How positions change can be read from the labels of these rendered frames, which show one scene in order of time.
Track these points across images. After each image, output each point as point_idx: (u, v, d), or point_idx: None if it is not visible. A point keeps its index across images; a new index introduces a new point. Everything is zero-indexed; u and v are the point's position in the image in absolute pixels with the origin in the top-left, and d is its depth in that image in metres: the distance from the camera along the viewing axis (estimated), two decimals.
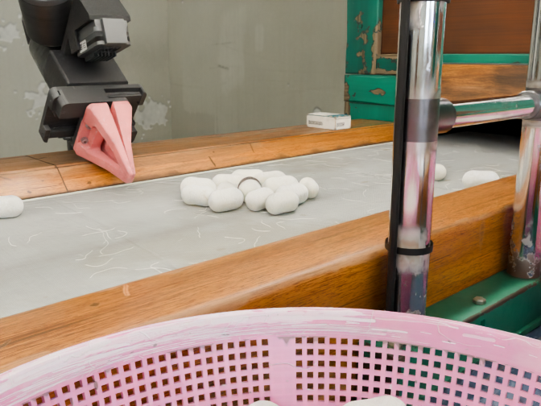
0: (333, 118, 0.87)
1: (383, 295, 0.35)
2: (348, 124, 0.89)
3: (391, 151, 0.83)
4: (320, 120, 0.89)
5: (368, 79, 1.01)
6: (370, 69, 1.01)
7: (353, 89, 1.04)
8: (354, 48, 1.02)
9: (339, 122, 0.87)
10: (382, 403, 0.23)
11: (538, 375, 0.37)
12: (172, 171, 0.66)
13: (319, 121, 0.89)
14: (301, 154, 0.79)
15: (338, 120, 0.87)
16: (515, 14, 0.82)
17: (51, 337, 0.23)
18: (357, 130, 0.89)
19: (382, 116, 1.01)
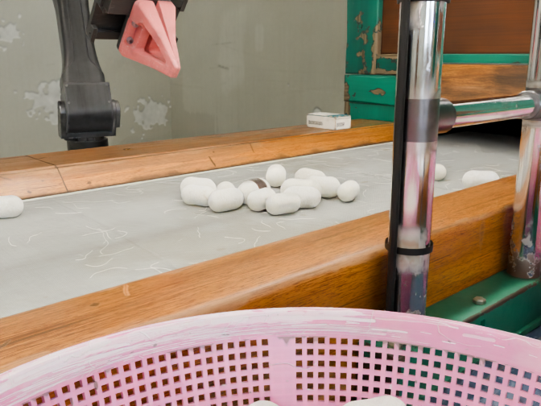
0: (333, 118, 0.87)
1: (383, 295, 0.35)
2: (348, 124, 0.89)
3: (391, 151, 0.83)
4: (320, 120, 0.89)
5: (368, 79, 1.01)
6: (370, 69, 1.01)
7: (353, 89, 1.04)
8: (354, 48, 1.02)
9: (339, 122, 0.87)
10: (382, 403, 0.23)
11: (538, 375, 0.37)
12: (172, 171, 0.66)
13: (319, 121, 0.89)
14: (301, 154, 0.79)
15: (338, 120, 0.87)
16: (515, 14, 0.82)
17: (51, 337, 0.23)
18: (357, 130, 0.89)
19: (382, 116, 1.01)
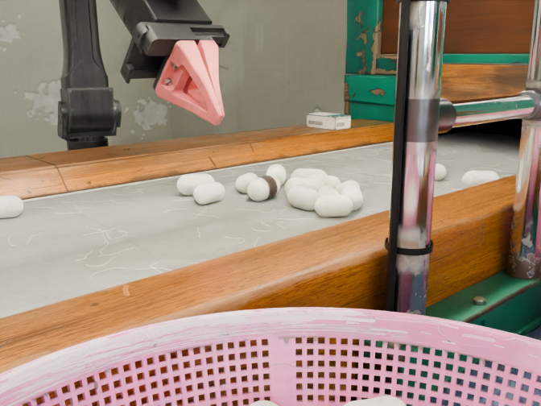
0: (333, 118, 0.87)
1: (383, 295, 0.35)
2: (348, 124, 0.89)
3: (391, 151, 0.83)
4: (320, 120, 0.89)
5: (368, 79, 1.01)
6: (370, 69, 1.01)
7: (353, 89, 1.04)
8: (354, 48, 1.02)
9: (339, 122, 0.87)
10: (382, 403, 0.23)
11: (538, 375, 0.37)
12: (172, 171, 0.66)
13: (319, 121, 0.89)
14: (301, 154, 0.79)
15: (338, 120, 0.87)
16: (515, 14, 0.82)
17: (51, 337, 0.23)
18: (357, 130, 0.89)
19: (382, 116, 1.01)
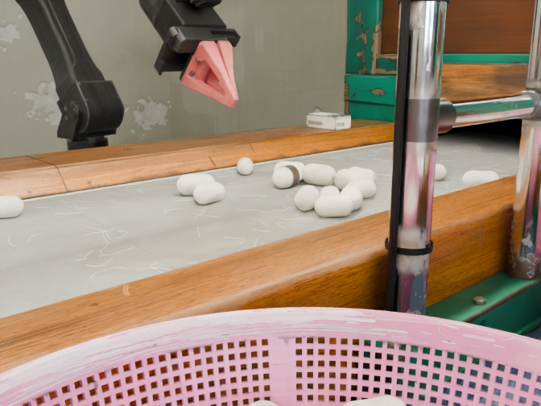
0: (333, 118, 0.87)
1: (383, 295, 0.35)
2: (348, 124, 0.89)
3: (391, 151, 0.83)
4: (320, 120, 0.89)
5: (368, 79, 1.01)
6: (370, 69, 1.01)
7: (353, 89, 1.04)
8: (354, 48, 1.02)
9: (339, 122, 0.87)
10: (382, 403, 0.23)
11: (538, 375, 0.37)
12: (172, 171, 0.66)
13: (319, 121, 0.89)
14: (301, 154, 0.79)
15: (338, 120, 0.87)
16: (515, 14, 0.82)
17: (51, 337, 0.23)
18: (357, 130, 0.89)
19: (382, 116, 1.01)
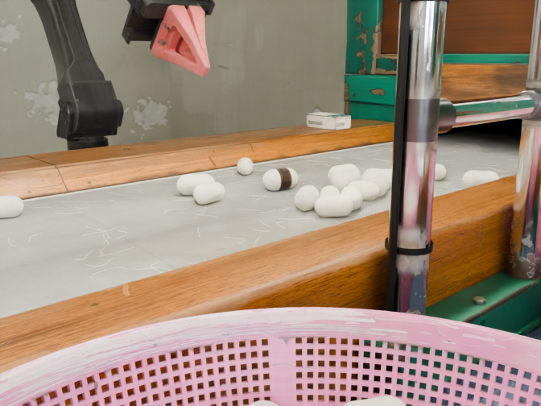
0: (333, 118, 0.87)
1: (383, 295, 0.35)
2: (348, 124, 0.89)
3: (391, 151, 0.83)
4: (320, 120, 0.89)
5: (368, 79, 1.01)
6: (370, 69, 1.01)
7: (353, 89, 1.04)
8: (354, 48, 1.02)
9: (339, 122, 0.87)
10: (382, 403, 0.23)
11: (538, 375, 0.37)
12: (172, 171, 0.66)
13: (319, 121, 0.89)
14: (301, 154, 0.79)
15: (338, 120, 0.87)
16: (515, 14, 0.82)
17: (51, 337, 0.23)
18: (357, 130, 0.89)
19: (382, 116, 1.01)
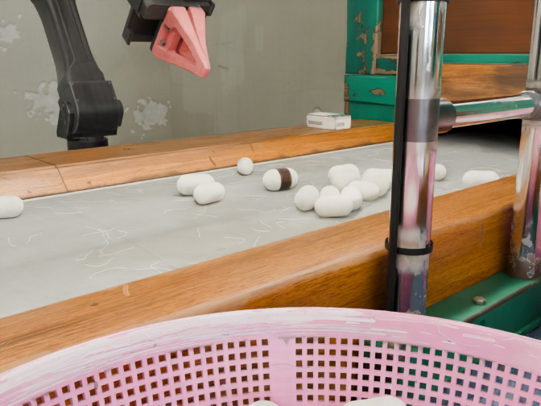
0: (333, 118, 0.87)
1: (383, 295, 0.35)
2: (348, 124, 0.89)
3: (391, 151, 0.83)
4: (320, 120, 0.89)
5: (368, 79, 1.01)
6: (370, 69, 1.01)
7: (353, 89, 1.04)
8: (354, 48, 1.02)
9: (339, 122, 0.87)
10: (382, 403, 0.23)
11: (538, 375, 0.37)
12: (172, 171, 0.66)
13: (319, 121, 0.89)
14: (301, 154, 0.79)
15: (338, 120, 0.87)
16: (515, 14, 0.82)
17: (51, 337, 0.23)
18: (357, 130, 0.89)
19: (382, 116, 1.01)
